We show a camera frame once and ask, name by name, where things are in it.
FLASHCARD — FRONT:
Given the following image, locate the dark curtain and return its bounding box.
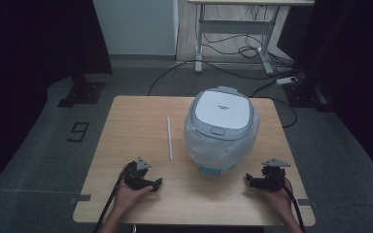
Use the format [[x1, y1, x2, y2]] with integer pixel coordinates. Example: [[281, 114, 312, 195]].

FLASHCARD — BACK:
[[0, 0, 114, 198], [277, 0, 373, 183]]

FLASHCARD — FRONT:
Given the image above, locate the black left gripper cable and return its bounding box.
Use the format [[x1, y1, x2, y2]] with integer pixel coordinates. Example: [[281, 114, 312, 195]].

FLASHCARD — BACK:
[[92, 161, 134, 233]]

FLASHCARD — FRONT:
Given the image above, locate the tangle of black cables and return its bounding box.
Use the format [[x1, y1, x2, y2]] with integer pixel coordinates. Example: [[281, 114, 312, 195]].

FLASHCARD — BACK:
[[202, 6, 295, 68]]

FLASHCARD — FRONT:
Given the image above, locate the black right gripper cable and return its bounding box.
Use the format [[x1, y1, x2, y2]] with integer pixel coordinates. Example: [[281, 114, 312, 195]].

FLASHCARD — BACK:
[[280, 176, 307, 233]]

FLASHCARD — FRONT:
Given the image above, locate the pale partition panel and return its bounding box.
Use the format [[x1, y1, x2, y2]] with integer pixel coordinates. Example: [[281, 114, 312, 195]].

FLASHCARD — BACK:
[[92, 0, 180, 56]]

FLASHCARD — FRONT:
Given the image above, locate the long black floor cable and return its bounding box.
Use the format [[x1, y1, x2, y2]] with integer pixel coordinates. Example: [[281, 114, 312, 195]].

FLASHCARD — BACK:
[[148, 59, 296, 96]]

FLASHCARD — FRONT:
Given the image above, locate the white metal frame desk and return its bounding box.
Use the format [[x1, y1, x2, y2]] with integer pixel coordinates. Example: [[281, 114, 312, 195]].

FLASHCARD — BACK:
[[187, 0, 316, 76]]

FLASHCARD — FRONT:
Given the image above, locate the white power strip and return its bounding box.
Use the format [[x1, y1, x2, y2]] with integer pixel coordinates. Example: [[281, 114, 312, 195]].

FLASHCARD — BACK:
[[275, 76, 297, 86]]

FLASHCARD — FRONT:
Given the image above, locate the person's left hand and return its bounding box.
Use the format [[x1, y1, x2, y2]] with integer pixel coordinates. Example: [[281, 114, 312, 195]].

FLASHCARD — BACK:
[[114, 166, 154, 213]]

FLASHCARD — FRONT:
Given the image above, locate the white rice cooker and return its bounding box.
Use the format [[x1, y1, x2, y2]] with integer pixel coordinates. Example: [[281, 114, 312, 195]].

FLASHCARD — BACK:
[[183, 85, 260, 179]]

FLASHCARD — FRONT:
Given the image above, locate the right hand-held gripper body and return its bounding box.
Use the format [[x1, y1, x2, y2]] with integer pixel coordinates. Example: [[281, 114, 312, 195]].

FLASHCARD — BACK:
[[261, 157, 291, 192]]

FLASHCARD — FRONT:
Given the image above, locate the white straw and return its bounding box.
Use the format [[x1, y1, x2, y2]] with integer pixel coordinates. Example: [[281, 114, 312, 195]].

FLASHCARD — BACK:
[[166, 116, 175, 162]]

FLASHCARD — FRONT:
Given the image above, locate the clear plastic bin liner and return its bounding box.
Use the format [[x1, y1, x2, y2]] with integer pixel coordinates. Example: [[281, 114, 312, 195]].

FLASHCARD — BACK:
[[183, 111, 260, 171]]

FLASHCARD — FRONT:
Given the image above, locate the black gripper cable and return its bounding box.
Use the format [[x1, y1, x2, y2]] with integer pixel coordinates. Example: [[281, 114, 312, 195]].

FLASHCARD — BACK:
[[92, 161, 134, 233], [280, 176, 307, 233]]

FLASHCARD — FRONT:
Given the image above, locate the person's right hand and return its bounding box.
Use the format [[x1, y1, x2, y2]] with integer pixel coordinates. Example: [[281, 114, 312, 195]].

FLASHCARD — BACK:
[[260, 187, 294, 218]]

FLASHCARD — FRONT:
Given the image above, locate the black stand base plate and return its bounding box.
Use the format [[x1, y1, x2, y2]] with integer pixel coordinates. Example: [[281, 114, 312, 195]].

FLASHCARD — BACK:
[[285, 83, 330, 113], [57, 74, 106, 109]]

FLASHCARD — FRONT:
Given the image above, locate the grey tape strip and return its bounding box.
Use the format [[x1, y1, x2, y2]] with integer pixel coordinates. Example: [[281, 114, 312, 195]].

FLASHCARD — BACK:
[[69, 193, 92, 206], [296, 198, 319, 209]]

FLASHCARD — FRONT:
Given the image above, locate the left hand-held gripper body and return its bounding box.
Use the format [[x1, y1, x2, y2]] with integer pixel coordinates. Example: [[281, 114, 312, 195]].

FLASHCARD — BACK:
[[123, 156, 152, 191]]

